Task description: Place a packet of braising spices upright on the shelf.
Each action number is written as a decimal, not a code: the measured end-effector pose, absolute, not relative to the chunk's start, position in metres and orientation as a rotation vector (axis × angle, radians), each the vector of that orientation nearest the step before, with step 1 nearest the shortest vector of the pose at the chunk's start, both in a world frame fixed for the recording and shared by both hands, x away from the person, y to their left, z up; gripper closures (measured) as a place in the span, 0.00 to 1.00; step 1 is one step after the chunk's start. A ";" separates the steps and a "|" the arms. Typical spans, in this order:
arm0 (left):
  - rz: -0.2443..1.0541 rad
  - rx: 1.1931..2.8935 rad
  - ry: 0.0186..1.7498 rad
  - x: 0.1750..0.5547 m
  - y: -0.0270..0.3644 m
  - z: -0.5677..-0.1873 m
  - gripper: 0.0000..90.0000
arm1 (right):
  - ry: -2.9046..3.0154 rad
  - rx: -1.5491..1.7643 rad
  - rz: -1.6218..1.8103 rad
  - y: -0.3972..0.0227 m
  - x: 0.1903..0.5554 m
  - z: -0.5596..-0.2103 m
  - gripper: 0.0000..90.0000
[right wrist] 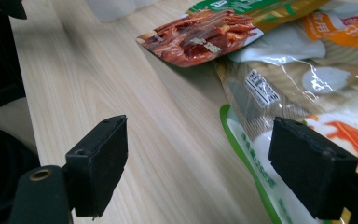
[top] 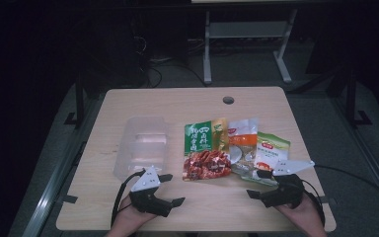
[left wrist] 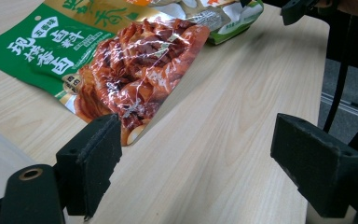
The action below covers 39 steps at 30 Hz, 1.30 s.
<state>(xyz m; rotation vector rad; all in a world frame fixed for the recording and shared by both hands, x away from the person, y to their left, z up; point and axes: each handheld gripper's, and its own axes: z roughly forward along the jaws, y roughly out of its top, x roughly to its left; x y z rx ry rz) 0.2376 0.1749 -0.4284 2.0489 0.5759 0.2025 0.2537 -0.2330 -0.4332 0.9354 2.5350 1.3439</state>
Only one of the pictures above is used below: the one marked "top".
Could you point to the black table edge bracket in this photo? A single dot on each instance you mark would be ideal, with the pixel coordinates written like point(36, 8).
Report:
point(69, 199)

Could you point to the grey round table grommet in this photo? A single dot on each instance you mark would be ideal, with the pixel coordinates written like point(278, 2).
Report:
point(228, 100)

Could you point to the person's right hand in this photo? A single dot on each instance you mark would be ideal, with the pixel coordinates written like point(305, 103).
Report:
point(304, 215)

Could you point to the black metal stand leg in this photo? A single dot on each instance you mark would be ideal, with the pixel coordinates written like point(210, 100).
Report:
point(79, 98)
point(350, 98)

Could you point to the person's left hand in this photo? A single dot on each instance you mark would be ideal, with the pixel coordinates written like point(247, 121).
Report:
point(128, 219)

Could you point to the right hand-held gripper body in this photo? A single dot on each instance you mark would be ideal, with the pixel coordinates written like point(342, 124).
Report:
point(286, 192)

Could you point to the white metal stand frame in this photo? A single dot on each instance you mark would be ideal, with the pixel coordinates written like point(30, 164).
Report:
point(207, 49)

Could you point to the green and white food packet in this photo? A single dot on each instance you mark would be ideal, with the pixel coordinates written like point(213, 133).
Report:
point(269, 148)

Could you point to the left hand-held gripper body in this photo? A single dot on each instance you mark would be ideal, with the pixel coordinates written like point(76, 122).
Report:
point(144, 184)

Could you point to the clear plastic container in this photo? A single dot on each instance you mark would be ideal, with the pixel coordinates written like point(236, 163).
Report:
point(144, 144)

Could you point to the green and red food packet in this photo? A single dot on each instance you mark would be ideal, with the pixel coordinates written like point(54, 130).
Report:
point(197, 138)

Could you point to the aluminium floor rail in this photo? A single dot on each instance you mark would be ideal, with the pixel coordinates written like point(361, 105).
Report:
point(375, 163)
point(51, 194)

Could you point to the orange and white food packet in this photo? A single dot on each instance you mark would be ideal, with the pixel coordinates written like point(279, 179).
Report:
point(242, 138)

